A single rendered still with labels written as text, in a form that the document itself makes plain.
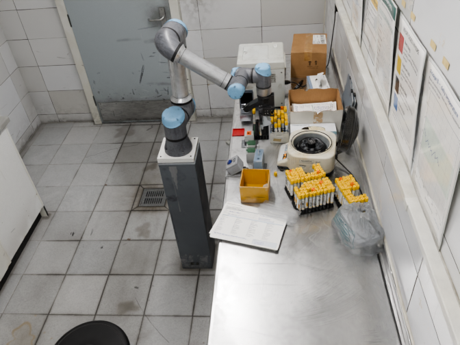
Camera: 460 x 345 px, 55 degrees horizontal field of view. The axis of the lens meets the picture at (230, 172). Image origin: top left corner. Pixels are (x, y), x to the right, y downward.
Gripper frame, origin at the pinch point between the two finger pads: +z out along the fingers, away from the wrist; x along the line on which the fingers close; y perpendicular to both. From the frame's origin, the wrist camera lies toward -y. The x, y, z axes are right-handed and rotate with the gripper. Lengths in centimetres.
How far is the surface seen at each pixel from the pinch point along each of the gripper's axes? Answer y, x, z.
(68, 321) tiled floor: -117, -58, 99
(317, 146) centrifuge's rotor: 28.3, -15.6, 1.6
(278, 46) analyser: 9, 58, -19
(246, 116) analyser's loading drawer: -9.2, 20.6, 6.3
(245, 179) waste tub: -6.8, -33.7, 7.4
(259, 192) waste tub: 0.4, -46.7, 4.5
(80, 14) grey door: -156, 160, -10
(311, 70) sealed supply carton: 31, 75, 6
